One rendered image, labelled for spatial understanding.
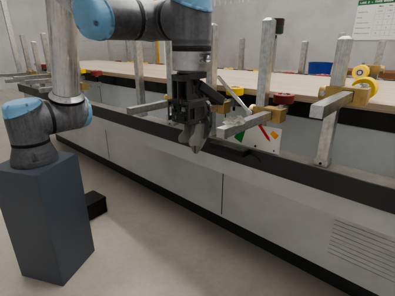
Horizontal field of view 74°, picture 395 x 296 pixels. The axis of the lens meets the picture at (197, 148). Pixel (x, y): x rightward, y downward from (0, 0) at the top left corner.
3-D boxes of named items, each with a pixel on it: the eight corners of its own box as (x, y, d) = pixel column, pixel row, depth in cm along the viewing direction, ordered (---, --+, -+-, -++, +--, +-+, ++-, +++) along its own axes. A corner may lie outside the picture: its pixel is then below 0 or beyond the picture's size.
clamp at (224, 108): (223, 114, 111) (223, 103, 109) (198, 110, 119) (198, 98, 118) (231, 112, 115) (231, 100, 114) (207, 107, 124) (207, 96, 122)
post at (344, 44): (322, 184, 92) (351, 35, 75) (311, 181, 94) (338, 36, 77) (325, 181, 95) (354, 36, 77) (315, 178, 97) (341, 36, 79)
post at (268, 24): (259, 150, 105) (272, 17, 88) (251, 148, 108) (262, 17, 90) (264, 148, 108) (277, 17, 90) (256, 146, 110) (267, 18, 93)
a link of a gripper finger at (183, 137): (175, 155, 70) (174, 121, 66) (190, 148, 74) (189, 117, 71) (183, 158, 68) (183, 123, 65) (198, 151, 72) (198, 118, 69)
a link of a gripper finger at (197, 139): (183, 158, 68) (183, 123, 65) (198, 151, 72) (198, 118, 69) (193, 161, 66) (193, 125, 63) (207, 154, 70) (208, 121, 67)
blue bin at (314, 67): (322, 96, 601) (328, 63, 576) (299, 93, 638) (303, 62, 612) (331, 93, 637) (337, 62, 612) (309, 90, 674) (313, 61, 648)
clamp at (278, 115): (279, 124, 96) (281, 110, 94) (247, 117, 104) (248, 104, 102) (285, 120, 100) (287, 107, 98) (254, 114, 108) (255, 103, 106)
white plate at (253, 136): (278, 155, 99) (281, 130, 96) (222, 140, 115) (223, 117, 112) (278, 154, 100) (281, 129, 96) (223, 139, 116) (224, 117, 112)
